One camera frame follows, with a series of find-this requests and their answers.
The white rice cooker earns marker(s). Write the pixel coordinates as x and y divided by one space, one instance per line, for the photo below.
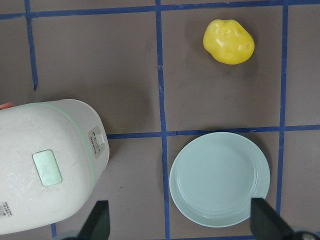
52 155

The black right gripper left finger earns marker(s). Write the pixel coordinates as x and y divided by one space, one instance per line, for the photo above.
97 225

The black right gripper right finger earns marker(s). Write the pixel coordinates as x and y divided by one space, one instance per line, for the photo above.
266 224

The orange object behind cooker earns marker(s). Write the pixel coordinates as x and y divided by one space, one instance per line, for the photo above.
6 105

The pale green plate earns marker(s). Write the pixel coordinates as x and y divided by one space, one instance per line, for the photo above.
214 177

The yellow toy potato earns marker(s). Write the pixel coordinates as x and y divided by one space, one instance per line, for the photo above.
228 42

